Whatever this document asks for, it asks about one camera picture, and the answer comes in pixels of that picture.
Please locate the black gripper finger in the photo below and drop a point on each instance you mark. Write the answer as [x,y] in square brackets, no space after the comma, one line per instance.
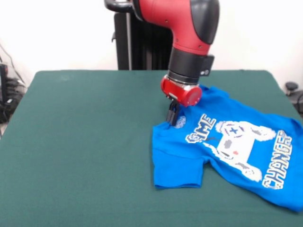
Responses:
[170,112]
[174,117]

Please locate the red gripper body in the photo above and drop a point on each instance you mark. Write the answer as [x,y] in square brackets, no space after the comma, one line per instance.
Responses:
[182,92]

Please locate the blue game controller print t-shirt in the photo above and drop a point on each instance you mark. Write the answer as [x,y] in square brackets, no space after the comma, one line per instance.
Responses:
[180,165]

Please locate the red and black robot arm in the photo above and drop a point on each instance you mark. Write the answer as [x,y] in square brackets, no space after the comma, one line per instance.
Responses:
[187,35]

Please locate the dark green table cloth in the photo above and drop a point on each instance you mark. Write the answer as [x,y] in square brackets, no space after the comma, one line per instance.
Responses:
[94,165]

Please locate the black office chair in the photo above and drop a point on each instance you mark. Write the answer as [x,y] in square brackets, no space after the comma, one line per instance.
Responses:
[296,94]

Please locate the black computer box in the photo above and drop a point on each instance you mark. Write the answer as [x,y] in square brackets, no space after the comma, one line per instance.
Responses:
[2,80]

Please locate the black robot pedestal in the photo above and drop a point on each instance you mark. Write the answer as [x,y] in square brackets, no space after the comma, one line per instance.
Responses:
[142,47]

